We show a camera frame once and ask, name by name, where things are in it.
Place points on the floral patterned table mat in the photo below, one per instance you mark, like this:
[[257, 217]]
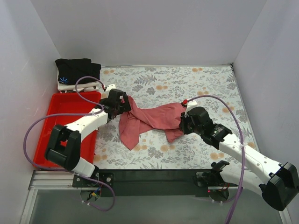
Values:
[[151, 87]]

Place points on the aluminium frame rail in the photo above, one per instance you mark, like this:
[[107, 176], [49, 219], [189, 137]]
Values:
[[44, 180]]

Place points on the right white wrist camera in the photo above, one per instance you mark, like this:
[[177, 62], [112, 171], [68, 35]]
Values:
[[189, 104]]

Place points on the red plastic tray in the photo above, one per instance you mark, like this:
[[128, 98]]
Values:
[[65, 103]]

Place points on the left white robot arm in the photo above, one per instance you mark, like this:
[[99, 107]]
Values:
[[64, 145]]

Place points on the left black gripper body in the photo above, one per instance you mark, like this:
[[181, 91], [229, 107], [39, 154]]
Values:
[[124, 102]]

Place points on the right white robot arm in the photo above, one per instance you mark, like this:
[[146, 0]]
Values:
[[277, 183]]

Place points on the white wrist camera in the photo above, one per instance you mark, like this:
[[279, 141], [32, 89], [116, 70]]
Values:
[[189, 104], [109, 87]]

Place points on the white folded t-shirt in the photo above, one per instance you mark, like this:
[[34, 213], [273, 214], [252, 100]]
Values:
[[88, 87]]

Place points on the black folded t-shirt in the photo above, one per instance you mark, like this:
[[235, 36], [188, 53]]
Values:
[[70, 70]]

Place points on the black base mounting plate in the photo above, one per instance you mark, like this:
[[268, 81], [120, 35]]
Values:
[[161, 182]]

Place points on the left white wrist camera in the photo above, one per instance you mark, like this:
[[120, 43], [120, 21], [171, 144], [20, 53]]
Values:
[[109, 87]]

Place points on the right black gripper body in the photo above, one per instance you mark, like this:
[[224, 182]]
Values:
[[185, 123]]

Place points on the pink t-shirt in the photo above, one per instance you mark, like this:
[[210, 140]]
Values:
[[138, 121]]

